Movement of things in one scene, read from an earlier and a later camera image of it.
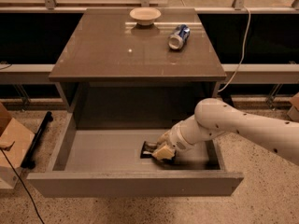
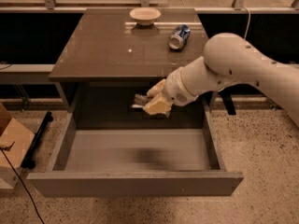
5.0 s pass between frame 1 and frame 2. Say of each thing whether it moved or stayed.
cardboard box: stayed
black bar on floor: stayed
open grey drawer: stayed
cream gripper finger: moved
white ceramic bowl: stayed
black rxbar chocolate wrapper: moved
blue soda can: stayed
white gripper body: moved
